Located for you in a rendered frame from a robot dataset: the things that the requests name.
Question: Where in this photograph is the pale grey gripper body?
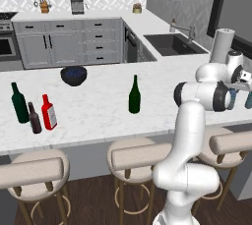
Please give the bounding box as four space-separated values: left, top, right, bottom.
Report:
227 81 252 92

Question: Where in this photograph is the white paper towel roll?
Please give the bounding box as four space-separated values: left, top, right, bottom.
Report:
209 28 236 65

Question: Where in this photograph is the beige round bar stool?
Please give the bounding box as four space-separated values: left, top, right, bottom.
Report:
0 148 72 225
191 126 252 217
106 137 178 225

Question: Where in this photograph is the grey sink tap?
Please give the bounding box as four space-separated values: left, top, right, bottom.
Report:
172 24 197 44

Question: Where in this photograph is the black framed window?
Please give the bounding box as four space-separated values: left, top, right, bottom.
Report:
206 0 252 60

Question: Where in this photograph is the dark sink basin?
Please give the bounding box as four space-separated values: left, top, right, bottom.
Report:
143 32 210 57

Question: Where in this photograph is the soap dispenser bottle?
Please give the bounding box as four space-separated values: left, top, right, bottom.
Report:
168 18 177 33

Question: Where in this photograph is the dark green glass bottle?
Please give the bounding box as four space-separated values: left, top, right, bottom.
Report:
10 82 31 125
128 74 142 115

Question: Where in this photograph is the black dishwasher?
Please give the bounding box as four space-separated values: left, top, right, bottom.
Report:
122 22 140 64

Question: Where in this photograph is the small potted plant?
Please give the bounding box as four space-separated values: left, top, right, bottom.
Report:
132 2 144 15

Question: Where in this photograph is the dark blue bowl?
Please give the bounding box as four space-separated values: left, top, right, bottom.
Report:
60 65 89 87

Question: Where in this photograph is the grey base cupboards run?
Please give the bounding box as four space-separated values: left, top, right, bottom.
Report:
12 18 123 70

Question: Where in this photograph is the red glass bottle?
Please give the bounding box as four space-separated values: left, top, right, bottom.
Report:
40 93 58 131

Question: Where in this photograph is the dark brown glass bottle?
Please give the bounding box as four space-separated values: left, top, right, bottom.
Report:
27 101 43 135

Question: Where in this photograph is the wooden knife block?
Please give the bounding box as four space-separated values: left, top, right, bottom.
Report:
39 0 50 15

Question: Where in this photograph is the steel oven with hob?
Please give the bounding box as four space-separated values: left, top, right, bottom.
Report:
0 11 25 72

